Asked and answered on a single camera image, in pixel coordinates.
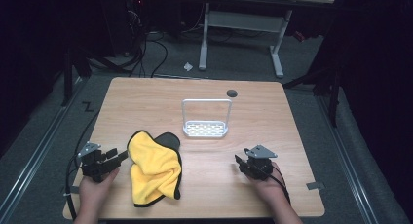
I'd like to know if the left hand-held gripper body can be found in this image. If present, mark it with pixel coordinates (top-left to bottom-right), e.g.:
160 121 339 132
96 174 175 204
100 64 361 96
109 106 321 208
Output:
77 141 120 184

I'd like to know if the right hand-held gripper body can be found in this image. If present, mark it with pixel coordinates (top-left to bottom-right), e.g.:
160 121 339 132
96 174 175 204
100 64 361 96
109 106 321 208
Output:
238 144 279 182

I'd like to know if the yellow and grey microfibre cloth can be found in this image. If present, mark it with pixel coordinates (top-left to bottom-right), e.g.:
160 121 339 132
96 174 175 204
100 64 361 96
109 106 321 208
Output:
126 130 183 208

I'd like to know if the person's right hand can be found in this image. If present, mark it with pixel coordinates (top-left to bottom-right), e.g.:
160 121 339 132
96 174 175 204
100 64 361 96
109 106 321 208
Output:
247 161 290 206

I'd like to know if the person's left hand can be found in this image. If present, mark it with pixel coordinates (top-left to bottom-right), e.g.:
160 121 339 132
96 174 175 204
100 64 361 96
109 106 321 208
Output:
78 167 121 206

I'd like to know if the grey tape strip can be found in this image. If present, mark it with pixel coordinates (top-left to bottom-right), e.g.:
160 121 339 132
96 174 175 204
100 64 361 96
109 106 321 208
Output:
62 185 81 195
306 181 326 191

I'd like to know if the white metal cloth rack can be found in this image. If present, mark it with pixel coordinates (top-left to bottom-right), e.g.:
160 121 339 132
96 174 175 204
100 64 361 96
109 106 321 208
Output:
180 97 234 139

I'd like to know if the black metal stand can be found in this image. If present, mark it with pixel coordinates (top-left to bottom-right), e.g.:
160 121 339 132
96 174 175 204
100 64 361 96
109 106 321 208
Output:
282 62 344 129
60 48 94 108

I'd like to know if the dark computer tower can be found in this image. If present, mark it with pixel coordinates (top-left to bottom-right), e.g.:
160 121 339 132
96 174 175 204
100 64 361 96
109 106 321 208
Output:
124 0 148 57

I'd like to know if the small red object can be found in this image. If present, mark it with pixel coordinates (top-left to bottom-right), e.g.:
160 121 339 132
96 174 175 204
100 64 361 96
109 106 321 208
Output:
292 30 307 43

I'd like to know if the wooden desk with white legs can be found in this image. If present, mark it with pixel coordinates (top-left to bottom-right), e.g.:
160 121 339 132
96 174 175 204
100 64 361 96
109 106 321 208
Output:
194 0 336 79

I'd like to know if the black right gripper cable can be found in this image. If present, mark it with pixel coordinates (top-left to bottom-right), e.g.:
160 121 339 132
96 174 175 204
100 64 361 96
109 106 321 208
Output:
256 165 292 205

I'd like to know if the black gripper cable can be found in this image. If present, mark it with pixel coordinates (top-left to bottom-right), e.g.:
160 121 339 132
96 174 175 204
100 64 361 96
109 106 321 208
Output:
256 165 292 205
65 110 101 221

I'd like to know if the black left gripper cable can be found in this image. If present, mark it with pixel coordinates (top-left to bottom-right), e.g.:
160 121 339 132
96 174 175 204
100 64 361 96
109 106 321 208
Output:
65 110 101 221

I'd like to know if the metal floor rail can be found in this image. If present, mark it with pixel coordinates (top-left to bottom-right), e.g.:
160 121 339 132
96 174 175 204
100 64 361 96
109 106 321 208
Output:
0 77 86 224
316 94 380 224

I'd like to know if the bundle of black floor cables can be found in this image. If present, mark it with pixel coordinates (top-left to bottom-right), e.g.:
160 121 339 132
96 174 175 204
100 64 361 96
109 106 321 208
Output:
87 28 169 79

